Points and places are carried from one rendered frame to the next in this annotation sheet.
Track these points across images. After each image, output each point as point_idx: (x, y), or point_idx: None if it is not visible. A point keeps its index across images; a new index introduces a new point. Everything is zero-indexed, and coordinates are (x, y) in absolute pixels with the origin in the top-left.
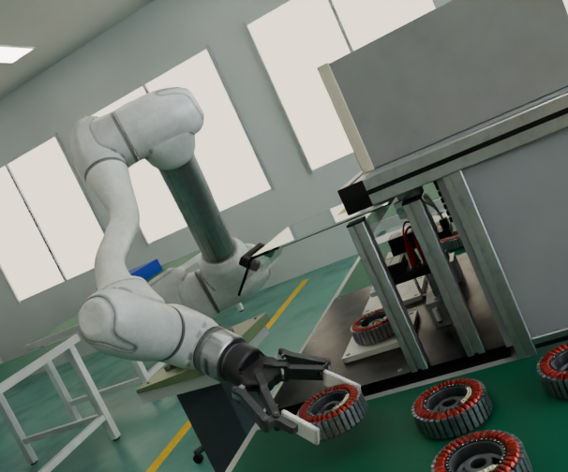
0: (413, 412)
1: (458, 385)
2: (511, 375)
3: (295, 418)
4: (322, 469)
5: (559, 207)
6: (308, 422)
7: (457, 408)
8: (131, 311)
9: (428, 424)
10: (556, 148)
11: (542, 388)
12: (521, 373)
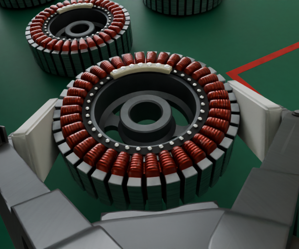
0: (109, 40)
1: (47, 22)
2: None
3: (256, 93)
4: (238, 155)
5: None
6: (234, 88)
7: (106, 3)
8: None
9: (130, 25)
10: None
11: (37, 10)
12: None
